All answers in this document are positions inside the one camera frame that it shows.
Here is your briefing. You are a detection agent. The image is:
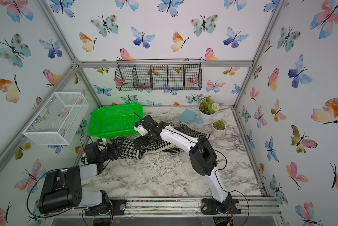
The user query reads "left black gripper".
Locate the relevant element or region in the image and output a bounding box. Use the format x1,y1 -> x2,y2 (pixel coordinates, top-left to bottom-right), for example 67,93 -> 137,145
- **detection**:
98,138 -> 124,163

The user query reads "black white knitted scarf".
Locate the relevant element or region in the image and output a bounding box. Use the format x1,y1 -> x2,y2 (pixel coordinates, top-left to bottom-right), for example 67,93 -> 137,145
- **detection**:
119,122 -> 209,160

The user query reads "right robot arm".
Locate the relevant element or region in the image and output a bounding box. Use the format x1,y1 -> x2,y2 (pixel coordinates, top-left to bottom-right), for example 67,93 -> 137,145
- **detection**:
134,115 -> 241,215

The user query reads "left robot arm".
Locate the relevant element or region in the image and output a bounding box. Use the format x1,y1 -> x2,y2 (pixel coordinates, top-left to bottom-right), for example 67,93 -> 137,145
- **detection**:
38,138 -> 125,216

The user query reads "green plastic basket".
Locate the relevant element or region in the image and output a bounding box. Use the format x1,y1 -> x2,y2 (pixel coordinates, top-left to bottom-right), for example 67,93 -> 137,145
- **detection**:
88,103 -> 143,138

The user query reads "light blue plastic scoop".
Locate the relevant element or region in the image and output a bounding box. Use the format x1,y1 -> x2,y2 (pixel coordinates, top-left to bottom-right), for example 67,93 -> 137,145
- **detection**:
178,110 -> 203,124

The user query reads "flower plant in white pot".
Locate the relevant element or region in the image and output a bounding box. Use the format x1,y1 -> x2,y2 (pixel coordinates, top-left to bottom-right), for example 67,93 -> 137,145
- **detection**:
199,96 -> 220,124

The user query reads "succulent in white pot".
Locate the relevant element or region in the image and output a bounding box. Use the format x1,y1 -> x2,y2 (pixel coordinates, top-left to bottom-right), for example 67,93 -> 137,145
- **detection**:
212,120 -> 226,137

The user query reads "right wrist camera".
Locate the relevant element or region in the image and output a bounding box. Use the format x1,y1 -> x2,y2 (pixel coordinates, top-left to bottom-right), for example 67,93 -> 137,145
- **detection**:
134,122 -> 148,137

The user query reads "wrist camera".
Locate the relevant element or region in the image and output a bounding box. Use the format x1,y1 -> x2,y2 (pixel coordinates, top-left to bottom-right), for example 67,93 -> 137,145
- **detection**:
84,139 -> 106,159
134,122 -> 148,137

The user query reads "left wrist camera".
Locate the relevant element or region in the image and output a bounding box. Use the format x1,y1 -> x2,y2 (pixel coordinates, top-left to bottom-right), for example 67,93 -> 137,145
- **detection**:
84,139 -> 106,159

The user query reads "black wire wall basket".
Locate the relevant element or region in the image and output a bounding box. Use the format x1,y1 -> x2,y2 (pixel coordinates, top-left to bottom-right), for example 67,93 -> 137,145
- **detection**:
114,58 -> 202,91

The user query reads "white wire mesh basket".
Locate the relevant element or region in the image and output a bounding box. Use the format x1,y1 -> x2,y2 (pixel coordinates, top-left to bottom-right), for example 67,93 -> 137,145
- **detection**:
23,92 -> 89,146

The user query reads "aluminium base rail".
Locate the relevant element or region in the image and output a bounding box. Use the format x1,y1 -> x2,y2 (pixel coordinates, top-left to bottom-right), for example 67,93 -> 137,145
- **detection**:
44,196 -> 283,218

